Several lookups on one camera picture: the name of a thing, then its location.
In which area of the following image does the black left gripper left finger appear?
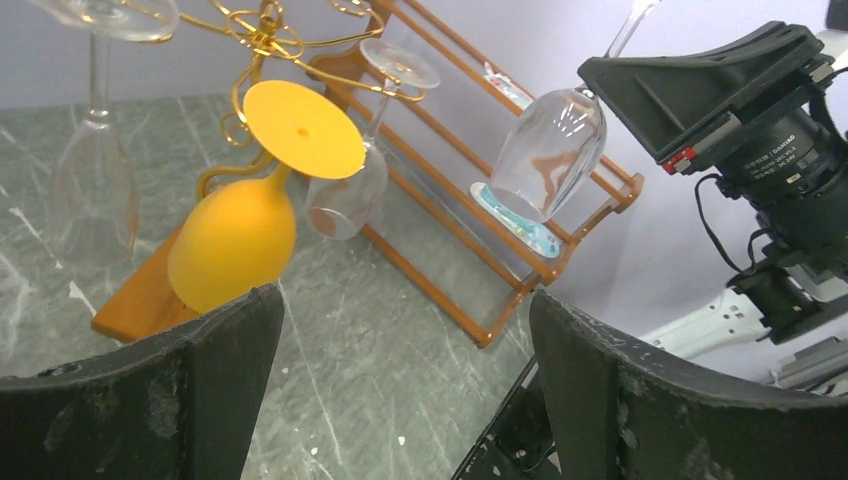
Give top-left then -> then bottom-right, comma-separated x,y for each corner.
1,284 -> 285,479

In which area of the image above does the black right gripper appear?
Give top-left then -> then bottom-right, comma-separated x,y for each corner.
578,21 -> 847,277

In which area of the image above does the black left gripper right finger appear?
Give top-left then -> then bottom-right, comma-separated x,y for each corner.
530,292 -> 847,479

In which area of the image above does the clear wine glass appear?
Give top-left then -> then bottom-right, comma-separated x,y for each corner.
305,38 -> 441,240
36,1 -> 180,269
487,0 -> 664,225

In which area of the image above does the yellow plastic wine glass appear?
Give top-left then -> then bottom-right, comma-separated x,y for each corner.
167,80 -> 365,313

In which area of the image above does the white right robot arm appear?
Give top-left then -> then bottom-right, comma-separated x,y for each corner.
578,21 -> 847,359

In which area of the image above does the white packaged ruler set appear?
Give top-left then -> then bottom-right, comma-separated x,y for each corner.
483,62 -> 534,110

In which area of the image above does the blue packaged item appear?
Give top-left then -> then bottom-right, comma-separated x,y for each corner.
469,182 -> 562,259

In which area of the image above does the wooden tiered display shelf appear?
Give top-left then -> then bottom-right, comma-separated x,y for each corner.
305,0 -> 646,350

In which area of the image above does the gold wire wine glass rack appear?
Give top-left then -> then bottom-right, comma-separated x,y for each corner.
91,0 -> 429,344

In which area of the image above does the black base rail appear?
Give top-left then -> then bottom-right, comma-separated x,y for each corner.
452,357 -> 561,480

